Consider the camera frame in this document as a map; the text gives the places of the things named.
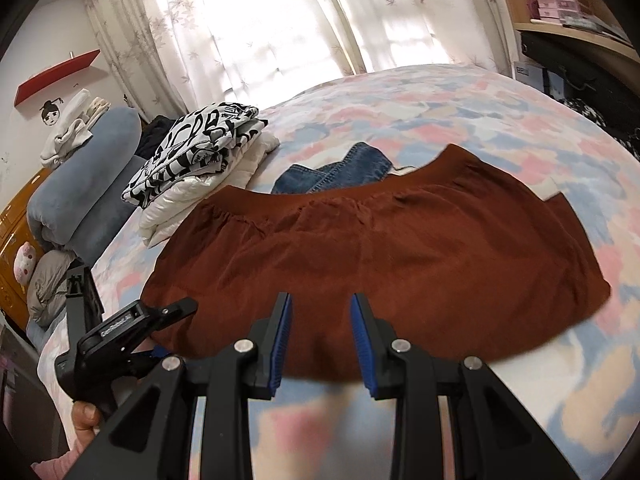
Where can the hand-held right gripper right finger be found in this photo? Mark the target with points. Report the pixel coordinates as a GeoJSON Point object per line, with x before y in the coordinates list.
{"type": "Point", "coordinates": [362, 345]}

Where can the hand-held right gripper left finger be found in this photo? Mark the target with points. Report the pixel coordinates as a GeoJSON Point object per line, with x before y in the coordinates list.
{"type": "Point", "coordinates": [280, 345]}

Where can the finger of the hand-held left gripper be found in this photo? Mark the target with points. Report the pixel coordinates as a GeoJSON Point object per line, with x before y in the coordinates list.
{"type": "Point", "coordinates": [180, 309]}
{"type": "Point", "coordinates": [90, 310]}

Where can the rust brown garment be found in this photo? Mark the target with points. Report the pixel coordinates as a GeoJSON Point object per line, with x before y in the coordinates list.
{"type": "Point", "coordinates": [400, 260]}

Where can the person's left forearm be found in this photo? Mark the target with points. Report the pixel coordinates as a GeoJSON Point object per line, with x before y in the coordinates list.
{"type": "Point", "coordinates": [55, 465]}

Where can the person's left hand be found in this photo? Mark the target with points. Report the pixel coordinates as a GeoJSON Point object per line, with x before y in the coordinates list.
{"type": "Point", "coordinates": [85, 417]}

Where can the beige pillow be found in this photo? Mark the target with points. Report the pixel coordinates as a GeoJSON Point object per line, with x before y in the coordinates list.
{"type": "Point", "coordinates": [50, 280]}

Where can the pink white plush toy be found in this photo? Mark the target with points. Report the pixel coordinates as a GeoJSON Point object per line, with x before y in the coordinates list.
{"type": "Point", "coordinates": [25, 262]}

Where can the blue bolster pillow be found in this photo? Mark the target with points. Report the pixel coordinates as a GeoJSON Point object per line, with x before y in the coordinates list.
{"type": "Point", "coordinates": [75, 185]}
{"type": "Point", "coordinates": [107, 215]}

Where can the white padded jacket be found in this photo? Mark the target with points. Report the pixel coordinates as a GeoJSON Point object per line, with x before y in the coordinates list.
{"type": "Point", "coordinates": [175, 205]}

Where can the orange wooden headboard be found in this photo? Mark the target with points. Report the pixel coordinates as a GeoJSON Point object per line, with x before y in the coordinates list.
{"type": "Point", "coordinates": [12, 225]}

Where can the black white patterned garment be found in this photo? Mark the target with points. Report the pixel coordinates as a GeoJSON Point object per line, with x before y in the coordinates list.
{"type": "Point", "coordinates": [190, 150]}

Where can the dark cloth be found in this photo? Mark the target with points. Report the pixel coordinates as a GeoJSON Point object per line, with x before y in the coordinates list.
{"type": "Point", "coordinates": [157, 135]}

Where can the blue jeans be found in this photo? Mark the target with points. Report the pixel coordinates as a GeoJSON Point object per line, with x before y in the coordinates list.
{"type": "Point", "coordinates": [350, 167]}

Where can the white folded cloth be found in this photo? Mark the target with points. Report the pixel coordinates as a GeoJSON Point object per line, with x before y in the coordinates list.
{"type": "Point", "coordinates": [70, 130]}

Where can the pastel printed bedspread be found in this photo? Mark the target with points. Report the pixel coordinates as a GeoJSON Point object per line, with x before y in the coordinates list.
{"type": "Point", "coordinates": [450, 105]}

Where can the white flowered curtain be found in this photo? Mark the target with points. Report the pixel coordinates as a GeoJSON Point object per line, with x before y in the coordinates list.
{"type": "Point", "coordinates": [260, 25]}

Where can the white blue box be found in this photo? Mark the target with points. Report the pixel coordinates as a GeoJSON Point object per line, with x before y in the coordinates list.
{"type": "Point", "coordinates": [529, 74]}

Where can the black white spotted cloth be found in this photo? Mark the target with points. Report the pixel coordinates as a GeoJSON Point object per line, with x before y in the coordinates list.
{"type": "Point", "coordinates": [600, 115]}

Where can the pink storage boxes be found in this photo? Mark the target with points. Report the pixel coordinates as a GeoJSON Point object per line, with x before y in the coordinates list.
{"type": "Point", "coordinates": [560, 5]}

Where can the cartoon wall sticker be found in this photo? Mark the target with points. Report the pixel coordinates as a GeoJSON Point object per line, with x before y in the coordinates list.
{"type": "Point", "coordinates": [51, 111]}

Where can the red wall shelf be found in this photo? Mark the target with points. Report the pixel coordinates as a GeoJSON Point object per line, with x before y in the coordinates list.
{"type": "Point", "coordinates": [55, 72]}

